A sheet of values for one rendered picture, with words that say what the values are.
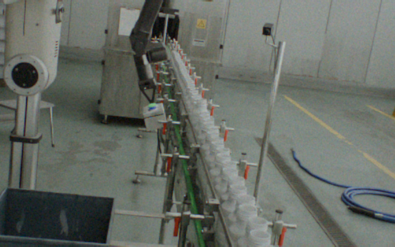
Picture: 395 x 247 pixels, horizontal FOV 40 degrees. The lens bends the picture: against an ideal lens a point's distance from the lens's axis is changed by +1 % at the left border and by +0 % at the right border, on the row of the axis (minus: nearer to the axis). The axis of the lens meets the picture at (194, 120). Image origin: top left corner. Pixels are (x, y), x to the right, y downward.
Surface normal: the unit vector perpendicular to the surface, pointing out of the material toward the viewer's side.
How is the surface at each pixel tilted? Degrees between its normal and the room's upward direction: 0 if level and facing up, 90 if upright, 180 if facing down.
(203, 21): 90
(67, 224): 90
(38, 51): 101
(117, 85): 90
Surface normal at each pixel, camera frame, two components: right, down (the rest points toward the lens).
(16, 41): 0.06, 0.40
